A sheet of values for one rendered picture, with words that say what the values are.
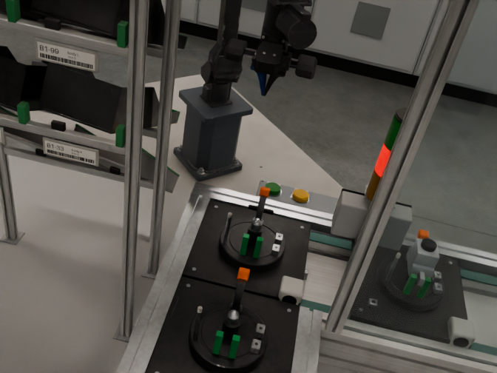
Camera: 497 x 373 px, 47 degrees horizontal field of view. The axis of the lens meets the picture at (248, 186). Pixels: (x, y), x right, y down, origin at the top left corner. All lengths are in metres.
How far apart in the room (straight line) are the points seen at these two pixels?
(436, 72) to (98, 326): 0.79
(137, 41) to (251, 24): 3.48
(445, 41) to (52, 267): 0.91
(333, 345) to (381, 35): 3.21
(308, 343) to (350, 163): 2.29
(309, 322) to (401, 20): 3.21
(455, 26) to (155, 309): 0.71
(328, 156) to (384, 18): 1.21
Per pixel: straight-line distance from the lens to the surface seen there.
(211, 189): 1.36
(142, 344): 1.06
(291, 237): 1.26
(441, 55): 0.79
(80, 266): 1.30
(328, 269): 1.30
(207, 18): 4.29
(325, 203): 1.40
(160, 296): 1.13
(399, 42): 4.19
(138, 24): 0.76
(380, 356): 1.18
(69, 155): 0.91
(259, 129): 1.79
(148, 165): 1.10
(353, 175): 3.22
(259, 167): 1.63
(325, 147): 3.38
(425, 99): 0.83
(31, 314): 1.23
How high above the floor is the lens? 1.82
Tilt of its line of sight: 38 degrees down
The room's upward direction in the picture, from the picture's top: 12 degrees clockwise
